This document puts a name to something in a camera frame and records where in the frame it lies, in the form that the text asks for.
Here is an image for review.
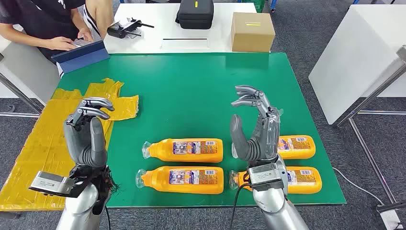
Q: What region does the metal table leg frame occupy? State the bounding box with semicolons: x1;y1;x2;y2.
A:
0;73;44;119

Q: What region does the green plastic crate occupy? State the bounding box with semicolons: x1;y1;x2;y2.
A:
242;0;266;13

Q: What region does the blue tablet case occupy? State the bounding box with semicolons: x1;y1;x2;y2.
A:
51;40;111;74

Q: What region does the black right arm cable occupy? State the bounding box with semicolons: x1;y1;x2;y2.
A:
229;182;253;230

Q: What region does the black carrying case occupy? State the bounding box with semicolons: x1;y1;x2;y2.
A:
175;0;214;30

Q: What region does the yellow taped plastic sheet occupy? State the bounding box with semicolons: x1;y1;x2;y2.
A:
0;78;139;212

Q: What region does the white floor cable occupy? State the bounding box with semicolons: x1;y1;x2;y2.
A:
332;167;385;206

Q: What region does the person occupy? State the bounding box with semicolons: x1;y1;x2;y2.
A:
0;0;94;62
83;0;114;41

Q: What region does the green table mat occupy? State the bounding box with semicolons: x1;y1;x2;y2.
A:
57;52;347;208

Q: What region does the large white table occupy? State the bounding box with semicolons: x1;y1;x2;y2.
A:
308;4;406;126

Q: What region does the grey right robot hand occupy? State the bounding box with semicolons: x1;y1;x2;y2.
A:
230;85;283;163

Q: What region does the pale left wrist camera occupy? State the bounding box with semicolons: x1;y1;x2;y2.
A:
29;171;77;197

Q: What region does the white power strip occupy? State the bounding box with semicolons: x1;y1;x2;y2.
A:
380;209;405;230

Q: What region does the black remote controller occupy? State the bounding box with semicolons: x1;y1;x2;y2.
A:
107;17;155;39

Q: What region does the orange detergent bottle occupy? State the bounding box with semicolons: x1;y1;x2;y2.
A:
231;135;316;160
135;166;225;195
142;138;224;163
229;166;323;195

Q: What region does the metal stand frame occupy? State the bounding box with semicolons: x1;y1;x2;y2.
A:
335;44;406;214

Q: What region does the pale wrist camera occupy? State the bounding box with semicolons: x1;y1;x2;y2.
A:
29;171;77;197
247;163;284;191

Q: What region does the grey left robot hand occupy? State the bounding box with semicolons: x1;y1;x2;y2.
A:
63;97;115;168

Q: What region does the white desk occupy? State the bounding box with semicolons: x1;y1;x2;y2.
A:
0;24;61;105

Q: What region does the brown cardboard box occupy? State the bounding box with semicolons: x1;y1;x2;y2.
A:
230;12;276;53

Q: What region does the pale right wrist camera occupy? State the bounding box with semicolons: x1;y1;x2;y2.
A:
247;163;284;191

